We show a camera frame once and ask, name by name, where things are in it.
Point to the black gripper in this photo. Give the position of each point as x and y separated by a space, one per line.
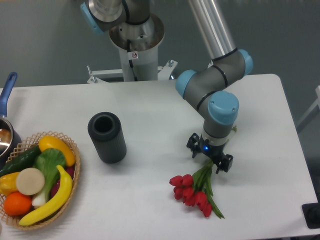
212 148

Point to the red tulip bouquet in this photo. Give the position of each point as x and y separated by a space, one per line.
196 190

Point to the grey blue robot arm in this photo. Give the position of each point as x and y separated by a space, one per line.
205 91

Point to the dark grey ribbed vase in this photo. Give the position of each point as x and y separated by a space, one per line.
105 131

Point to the black device at edge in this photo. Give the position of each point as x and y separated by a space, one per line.
311 212

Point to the dark red vegetable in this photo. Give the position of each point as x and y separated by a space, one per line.
70 170

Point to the yellow banana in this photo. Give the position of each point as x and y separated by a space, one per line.
54 204

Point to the green bok choy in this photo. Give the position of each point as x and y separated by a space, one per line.
47 163

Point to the yellow squash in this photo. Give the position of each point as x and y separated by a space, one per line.
52 142

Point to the beige round disc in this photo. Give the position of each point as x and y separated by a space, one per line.
30 181

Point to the green cucumber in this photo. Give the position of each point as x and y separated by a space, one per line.
22 161

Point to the orange fruit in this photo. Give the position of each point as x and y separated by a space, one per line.
17 204

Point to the yellow bell pepper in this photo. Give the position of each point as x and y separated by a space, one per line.
8 183

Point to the woven wicker basket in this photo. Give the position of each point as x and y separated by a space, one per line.
21 147

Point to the white furniture frame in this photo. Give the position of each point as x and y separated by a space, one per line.
310 113

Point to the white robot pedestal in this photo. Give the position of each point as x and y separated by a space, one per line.
138 51

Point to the blue handled saucepan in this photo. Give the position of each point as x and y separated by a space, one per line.
9 138

